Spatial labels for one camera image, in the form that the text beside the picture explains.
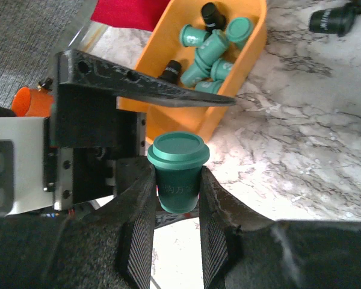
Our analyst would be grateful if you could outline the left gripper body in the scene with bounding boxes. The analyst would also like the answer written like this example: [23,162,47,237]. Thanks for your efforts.
[44,84,146,211]

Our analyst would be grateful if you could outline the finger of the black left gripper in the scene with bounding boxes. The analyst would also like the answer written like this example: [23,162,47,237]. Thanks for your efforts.
[55,49,236,108]

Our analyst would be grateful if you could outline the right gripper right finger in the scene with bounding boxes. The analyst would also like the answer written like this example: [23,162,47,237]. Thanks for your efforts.
[199,167,361,288]

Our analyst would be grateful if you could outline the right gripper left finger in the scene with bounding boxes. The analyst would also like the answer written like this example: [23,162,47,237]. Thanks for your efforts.
[0,165,156,288]

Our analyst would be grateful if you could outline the orange storage basket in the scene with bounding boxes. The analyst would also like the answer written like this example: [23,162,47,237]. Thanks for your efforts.
[119,1,267,143]

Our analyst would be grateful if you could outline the teal coffee capsule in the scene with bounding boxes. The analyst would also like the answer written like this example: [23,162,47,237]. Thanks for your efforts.
[210,58,233,81]
[194,30,230,67]
[180,60,211,88]
[147,131,210,214]
[226,17,253,50]
[194,80,223,94]
[179,24,211,47]

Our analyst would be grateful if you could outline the black coffee capsule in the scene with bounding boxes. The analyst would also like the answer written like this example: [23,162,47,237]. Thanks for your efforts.
[158,60,182,84]
[200,2,226,33]
[309,2,356,37]

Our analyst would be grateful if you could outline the orange cup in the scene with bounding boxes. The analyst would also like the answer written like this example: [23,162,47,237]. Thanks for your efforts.
[11,87,54,117]

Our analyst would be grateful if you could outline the red cloth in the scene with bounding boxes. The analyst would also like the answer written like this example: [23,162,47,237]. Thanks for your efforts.
[91,0,170,31]

